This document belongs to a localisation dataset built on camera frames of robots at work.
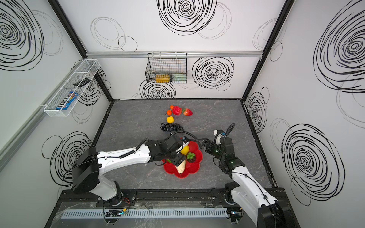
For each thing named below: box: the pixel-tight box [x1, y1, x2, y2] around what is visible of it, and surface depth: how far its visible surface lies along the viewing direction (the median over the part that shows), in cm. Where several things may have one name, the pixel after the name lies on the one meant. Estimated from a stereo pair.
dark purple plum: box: [186, 152, 196, 163], surface depth 84 cm
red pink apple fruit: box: [172, 105, 183, 116], surface depth 108 cm
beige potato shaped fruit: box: [174, 159, 186, 174], surface depth 80 cm
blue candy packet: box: [56, 91, 79, 111], surface depth 72 cm
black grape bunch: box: [160, 123, 184, 133], surface depth 100 cm
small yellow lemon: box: [166, 115, 175, 124], surface depth 105 cm
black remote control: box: [72, 77, 92, 88], surface depth 82 cm
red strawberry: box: [183, 108, 193, 116], surface depth 111 cm
